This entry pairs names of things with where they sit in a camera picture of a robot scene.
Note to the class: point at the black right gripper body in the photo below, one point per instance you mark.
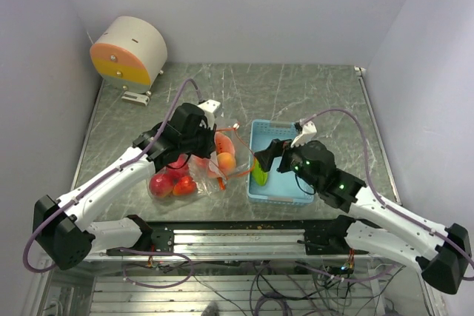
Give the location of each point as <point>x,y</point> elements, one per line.
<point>292,160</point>

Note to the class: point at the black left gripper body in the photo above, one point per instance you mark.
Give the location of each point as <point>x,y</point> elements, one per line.
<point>198,144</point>

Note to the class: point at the green fruit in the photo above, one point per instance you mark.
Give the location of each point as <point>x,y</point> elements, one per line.
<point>258,174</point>

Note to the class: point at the clear zip top bag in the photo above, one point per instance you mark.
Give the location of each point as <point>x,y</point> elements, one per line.
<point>244,157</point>

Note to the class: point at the clear zip bag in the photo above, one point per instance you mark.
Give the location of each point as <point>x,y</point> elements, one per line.
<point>174,183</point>
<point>244,157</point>

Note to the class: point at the watermelon slice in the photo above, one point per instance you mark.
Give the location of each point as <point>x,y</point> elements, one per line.
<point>224,144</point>

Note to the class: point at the red apple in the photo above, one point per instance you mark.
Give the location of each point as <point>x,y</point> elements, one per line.
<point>160,185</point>
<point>179,168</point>
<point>184,186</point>

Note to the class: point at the peach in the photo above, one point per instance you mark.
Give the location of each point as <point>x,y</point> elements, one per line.
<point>226,162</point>

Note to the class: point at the orange fruit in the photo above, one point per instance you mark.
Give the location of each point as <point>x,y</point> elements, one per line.
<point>206,165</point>

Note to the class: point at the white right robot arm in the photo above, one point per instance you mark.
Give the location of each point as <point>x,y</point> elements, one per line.
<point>441,254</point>

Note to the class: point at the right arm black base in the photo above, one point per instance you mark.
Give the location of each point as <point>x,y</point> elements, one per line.
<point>327,236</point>

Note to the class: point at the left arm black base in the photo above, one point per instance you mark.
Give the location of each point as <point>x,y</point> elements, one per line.
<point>154,237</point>

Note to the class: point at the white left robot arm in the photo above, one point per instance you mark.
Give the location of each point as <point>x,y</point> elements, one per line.
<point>66,228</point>

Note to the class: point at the blue plastic basket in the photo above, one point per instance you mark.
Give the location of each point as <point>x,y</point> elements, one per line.
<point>279,188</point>

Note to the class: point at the round beige drawer box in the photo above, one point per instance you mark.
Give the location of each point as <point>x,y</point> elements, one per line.
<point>130,54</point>

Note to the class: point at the white corner clip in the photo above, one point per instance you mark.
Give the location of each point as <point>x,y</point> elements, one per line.
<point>360,71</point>

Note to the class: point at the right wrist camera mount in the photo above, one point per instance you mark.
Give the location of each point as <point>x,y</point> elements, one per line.
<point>306,132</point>

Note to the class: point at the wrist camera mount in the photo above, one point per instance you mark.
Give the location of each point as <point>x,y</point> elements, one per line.
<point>306,132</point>
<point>212,109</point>

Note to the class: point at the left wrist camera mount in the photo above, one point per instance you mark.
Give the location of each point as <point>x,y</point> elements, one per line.
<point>212,109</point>

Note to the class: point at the small white bracket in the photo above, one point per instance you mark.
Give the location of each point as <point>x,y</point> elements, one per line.
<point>135,98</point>

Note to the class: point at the aluminium rail frame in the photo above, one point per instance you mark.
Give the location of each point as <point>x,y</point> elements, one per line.
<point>232,242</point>

